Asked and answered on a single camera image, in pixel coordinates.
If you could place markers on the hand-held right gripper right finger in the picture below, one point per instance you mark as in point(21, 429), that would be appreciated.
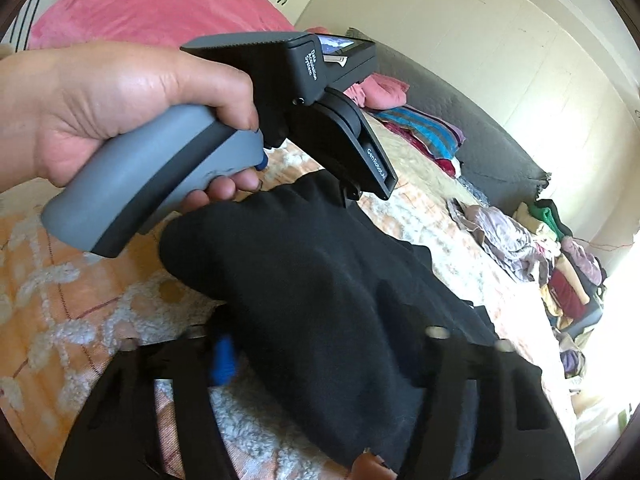
point(465, 410)

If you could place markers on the pink crumpled cloth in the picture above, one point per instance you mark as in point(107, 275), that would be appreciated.
point(380, 91)

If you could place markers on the person's left hand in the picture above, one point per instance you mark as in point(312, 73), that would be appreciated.
point(100, 90)

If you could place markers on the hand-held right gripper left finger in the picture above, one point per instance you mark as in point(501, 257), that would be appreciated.
point(222, 360)

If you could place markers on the peach floral bedspread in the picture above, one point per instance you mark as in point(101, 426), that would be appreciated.
point(75, 285)

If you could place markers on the grey padded headboard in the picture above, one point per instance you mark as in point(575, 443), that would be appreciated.
point(490, 130)

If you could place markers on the black garment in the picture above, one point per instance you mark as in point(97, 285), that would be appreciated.
point(320, 280)

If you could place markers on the green cloth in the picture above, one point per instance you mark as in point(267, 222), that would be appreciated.
point(547, 215)

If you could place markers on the pile of mixed clothes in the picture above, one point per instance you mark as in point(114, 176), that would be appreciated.
point(570, 290)

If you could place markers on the lilac crumpled cloth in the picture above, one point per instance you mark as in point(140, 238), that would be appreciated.
point(500, 235)

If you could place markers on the blue striped cloth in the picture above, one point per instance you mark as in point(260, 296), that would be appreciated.
point(425, 130)

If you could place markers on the maroon cloth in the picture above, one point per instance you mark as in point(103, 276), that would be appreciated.
point(445, 167)

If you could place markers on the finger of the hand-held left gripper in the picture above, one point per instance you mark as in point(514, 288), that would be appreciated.
point(352, 195)

